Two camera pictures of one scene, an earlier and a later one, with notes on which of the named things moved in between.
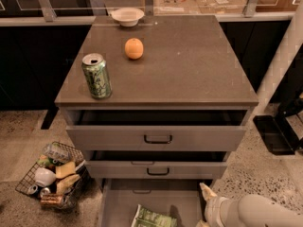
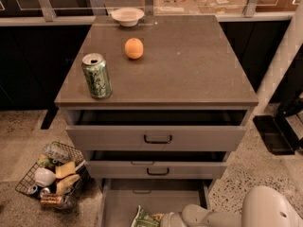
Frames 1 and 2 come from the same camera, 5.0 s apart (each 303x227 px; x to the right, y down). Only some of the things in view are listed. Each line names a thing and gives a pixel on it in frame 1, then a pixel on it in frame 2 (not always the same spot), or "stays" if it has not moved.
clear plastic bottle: (58, 152) stays
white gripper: (213, 209) → (174, 220)
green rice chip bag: (147, 218) stays
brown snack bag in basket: (50, 200) stays
